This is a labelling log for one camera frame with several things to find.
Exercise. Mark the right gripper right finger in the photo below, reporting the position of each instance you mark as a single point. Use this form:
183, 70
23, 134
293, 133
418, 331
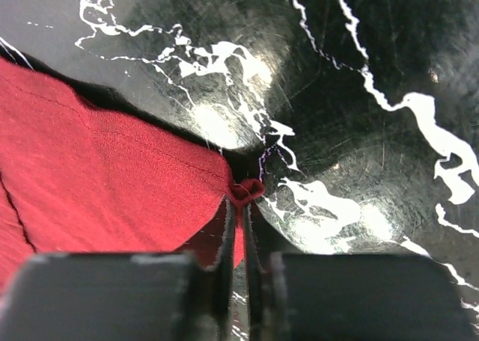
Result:
294, 296

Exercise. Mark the dark red t shirt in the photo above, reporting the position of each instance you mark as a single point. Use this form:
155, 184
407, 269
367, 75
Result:
78, 178

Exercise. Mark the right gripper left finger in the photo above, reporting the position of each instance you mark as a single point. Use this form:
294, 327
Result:
123, 296

